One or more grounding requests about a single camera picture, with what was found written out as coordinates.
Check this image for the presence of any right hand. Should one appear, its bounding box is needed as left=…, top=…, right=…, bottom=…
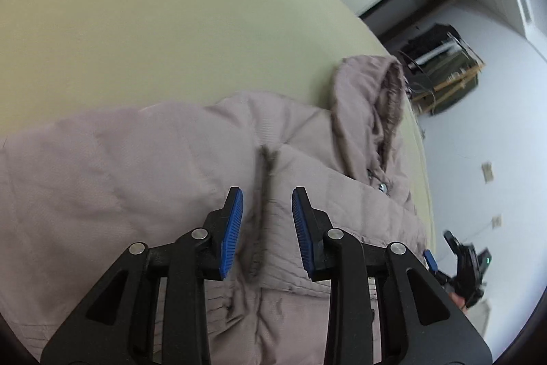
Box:
left=449, top=292, right=467, bottom=313

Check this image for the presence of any dark green hanging jacket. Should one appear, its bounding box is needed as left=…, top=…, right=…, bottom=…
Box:
left=423, top=50, right=481, bottom=116

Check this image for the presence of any wall socket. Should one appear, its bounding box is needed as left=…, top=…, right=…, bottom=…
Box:
left=491, top=215, right=503, bottom=229
left=481, top=162, right=494, bottom=183

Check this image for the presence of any olive green bed sheet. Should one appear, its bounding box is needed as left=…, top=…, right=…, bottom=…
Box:
left=0, top=0, right=436, bottom=259

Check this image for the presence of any wooden clothes rack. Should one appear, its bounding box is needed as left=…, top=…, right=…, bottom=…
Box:
left=404, top=32, right=485, bottom=116

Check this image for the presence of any mauve quilted down jacket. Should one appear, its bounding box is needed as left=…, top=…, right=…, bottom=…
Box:
left=1, top=55, right=427, bottom=364

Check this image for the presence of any upper wall socket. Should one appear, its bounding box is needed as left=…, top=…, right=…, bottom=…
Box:
left=481, top=162, right=494, bottom=183

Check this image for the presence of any lower wall socket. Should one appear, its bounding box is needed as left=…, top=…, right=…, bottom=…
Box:
left=491, top=215, right=503, bottom=229

